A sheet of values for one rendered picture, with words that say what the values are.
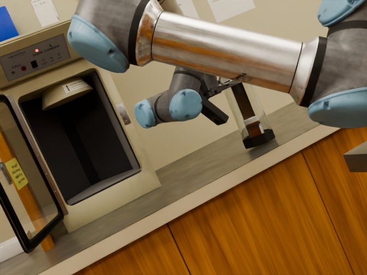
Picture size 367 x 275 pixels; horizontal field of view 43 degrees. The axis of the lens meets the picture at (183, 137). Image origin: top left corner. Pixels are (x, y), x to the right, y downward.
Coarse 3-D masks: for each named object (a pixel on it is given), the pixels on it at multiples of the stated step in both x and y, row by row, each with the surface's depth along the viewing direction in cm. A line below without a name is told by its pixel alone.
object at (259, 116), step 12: (240, 84) 136; (228, 96) 138; (240, 96) 136; (252, 96) 137; (240, 108) 137; (252, 108) 136; (240, 120) 138; (252, 120) 137; (264, 120) 138; (240, 132) 141; (252, 132) 137
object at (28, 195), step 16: (0, 112) 124; (0, 128) 120; (16, 128) 130; (0, 144) 116; (16, 144) 126; (0, 160) 112; (16, 160) 121; (32, 160) 131; (0, 176) 109; (16, 176) 117; (32, 176) 127; (16, 192) 114; (32, 192) 122; (48, 192) 133; (16, 208) 110; (32, 208) 118; (48, 208) 128; (32, 224) 114
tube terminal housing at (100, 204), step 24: (0, 0) 136; (24, 0) 138; (72, 0) 142; (24, 24) 137; (48, 72) 139; (72, 72) 141; (24, 96) 139; (24, 120) 136; (120, 120) 148; (48, 168) 138; (144, 168) 147; (120, 192) 144; (144, 192) 146; (72, 216) 139; (96, 216) 141
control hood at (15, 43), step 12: (60, 24) 130; (24, 36) 126; (36, 36) 128; (48, 36) 130; (0, 48) 125; (12, 48) 126; (72, 48) 136; (72, 60) 139; (0, 72) 129; (36, 72) 135; (0, 84) 131; (12, 84) 134
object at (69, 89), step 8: (64, 80) 144; (72, 80) 145; (80, 80) 147; (48, 88) 144; (56, 88) 143; (64, 88) 143; (72, 88) 143; (80, 88) 144; (88, 88) 147; (48, 96) 143; (56, 96) 142; (64, 96) 142; (72, 96) 158; (80, 96) 158; (48, 104) 143; (56, 104) 156
